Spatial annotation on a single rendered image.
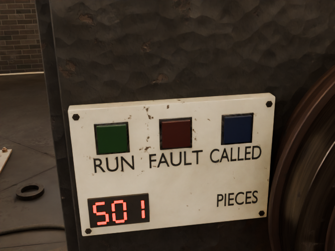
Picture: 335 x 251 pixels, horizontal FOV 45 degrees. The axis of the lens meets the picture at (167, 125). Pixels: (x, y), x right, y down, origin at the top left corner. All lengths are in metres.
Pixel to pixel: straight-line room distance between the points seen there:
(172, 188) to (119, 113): 0.13
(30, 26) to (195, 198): 6.11
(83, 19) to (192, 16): 0.13
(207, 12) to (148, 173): 0.21
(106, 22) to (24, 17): 6.09
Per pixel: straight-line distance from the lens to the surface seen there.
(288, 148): 0.49
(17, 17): 6.59
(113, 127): 0.49
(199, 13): 0.50
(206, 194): 0.56
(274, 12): 0.53
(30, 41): 6.60
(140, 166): 0.52
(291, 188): 0.49
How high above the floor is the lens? 1.39
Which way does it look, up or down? 20 degrees down
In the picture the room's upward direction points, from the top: 1 degrees counter-clockwise
